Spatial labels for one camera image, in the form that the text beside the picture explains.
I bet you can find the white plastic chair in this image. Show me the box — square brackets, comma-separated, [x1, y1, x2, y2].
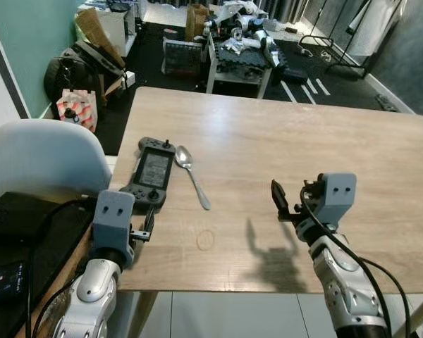
[0, 118, 113, 206]

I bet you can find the white storage cabinet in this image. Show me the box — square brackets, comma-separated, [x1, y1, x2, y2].
[99, 4, 137, 57]

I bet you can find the red and white bag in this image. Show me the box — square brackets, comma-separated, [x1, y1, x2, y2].
[56, 89, 99, 133]

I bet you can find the white frame work table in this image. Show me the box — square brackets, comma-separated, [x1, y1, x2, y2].
[205, 32, 286, 99]

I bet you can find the black handheld game console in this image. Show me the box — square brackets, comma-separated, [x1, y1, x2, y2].
[119, 137, 176, 208]

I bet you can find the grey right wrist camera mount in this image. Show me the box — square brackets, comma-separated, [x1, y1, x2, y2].
[312, 173, 358, 227]

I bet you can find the grey plastic crate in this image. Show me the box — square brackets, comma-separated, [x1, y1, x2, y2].
[161, 37, 207, 77]

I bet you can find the black smartphone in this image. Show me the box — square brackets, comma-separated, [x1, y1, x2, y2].
[0, 263, 27, 303]

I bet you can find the black power strip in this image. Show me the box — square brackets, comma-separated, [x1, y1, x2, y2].
[375, 94, 400, 113]

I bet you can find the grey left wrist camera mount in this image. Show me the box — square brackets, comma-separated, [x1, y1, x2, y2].
[92, 189, 137, 267]

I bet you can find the black backpack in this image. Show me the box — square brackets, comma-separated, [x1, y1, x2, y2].
[44, 44, 108, 108]

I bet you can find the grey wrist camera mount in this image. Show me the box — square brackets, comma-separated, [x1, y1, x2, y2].
[92, 189, 137, 267]
[312, 173, 358, 227]

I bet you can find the black metal clothes rack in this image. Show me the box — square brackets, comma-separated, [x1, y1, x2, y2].
[298, 0, 404, 78]

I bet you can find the brown cardboard sheet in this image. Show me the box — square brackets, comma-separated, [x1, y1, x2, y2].
[75, 7, 126, 70]

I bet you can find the black flat case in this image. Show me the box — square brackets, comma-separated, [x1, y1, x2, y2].
[0, 191, 66, 246]

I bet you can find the brown paper bag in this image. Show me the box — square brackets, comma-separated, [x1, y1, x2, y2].
[185, 6, 209, 42]

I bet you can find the silver metal spoon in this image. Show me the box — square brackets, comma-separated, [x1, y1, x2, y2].
[174, 145, 212, 211]

